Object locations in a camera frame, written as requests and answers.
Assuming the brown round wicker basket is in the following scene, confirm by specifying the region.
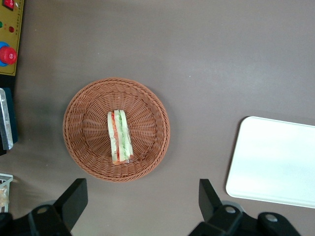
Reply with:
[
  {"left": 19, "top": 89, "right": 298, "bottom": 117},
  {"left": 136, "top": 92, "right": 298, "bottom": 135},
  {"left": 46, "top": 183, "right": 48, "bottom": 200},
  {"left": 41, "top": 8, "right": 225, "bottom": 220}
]
[{"left": 63, "top": 77, "right": 171, "bottom": 182}]

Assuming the plastic-wrapped sandwich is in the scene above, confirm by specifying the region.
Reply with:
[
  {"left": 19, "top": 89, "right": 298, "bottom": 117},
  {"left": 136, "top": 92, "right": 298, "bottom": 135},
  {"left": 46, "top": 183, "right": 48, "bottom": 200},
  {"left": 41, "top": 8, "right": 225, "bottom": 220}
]
[{"left": 107, "top": 109, "right": 135, "bottom": 165}]

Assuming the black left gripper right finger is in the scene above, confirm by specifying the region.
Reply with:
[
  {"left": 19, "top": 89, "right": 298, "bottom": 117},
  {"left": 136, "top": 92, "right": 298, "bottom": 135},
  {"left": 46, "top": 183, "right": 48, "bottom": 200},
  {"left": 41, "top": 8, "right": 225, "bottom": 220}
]
[{"left": 189, "top": 178, "right": 301, "bottom": 236}]

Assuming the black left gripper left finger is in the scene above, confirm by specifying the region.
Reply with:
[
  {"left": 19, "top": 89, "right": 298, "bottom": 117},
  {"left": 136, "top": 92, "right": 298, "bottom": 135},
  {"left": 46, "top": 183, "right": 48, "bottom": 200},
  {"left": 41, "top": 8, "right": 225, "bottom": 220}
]
[{"left": 0, "top": 178, "right": 89, "bottom": 236}]

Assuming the beige snack in clear bag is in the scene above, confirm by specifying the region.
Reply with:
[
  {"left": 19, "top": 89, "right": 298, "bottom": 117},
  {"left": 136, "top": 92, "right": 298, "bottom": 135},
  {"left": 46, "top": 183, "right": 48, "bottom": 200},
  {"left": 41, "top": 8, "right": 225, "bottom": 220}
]
[{"left": 0, "top": 187, "right": 10, "bottom": 207}]

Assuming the yellow control panel box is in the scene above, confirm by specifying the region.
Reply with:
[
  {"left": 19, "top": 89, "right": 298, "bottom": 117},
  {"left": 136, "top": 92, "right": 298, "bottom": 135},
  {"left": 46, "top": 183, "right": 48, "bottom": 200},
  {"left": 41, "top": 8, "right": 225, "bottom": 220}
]
[{"left": 0, "top": 0, "right": 26, "bottom": 77}]

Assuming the white rectangular plastic tray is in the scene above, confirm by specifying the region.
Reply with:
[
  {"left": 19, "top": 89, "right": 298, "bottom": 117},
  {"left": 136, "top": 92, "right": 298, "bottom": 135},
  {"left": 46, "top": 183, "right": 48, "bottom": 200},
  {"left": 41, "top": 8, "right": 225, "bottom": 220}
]
[{"left": 225, "top": 116, "right": 315, "bottom": 209}]

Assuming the red emergency stop button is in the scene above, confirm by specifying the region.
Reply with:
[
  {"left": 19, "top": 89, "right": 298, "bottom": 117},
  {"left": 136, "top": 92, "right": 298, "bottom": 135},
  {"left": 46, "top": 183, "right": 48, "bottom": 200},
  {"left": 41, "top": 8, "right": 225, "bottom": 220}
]
[{"left": 0, "top": 41, "right": 18, "bottom": 67}]

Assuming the white wire rack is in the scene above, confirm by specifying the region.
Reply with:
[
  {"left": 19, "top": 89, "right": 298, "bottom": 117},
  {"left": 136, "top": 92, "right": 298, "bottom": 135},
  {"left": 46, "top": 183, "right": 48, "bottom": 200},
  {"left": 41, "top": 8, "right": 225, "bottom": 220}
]
[{"left": 0, "top": 173, "right": 14, "bottom": 213}]

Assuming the silver foil-wrapped bar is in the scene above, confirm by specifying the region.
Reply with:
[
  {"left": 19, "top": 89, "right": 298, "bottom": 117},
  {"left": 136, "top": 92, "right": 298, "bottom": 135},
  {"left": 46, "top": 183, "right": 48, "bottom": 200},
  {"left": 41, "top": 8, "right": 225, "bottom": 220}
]
[{"left": 0, "top": 88, "right": 14, "bottom": 150}]

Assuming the dark navy block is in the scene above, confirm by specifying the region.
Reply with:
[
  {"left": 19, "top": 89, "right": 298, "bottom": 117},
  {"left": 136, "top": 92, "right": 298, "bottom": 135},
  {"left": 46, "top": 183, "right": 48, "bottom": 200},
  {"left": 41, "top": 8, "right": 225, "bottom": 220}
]
[{"left": 0, "top": 87, "right": 19, "bottom": 156}]

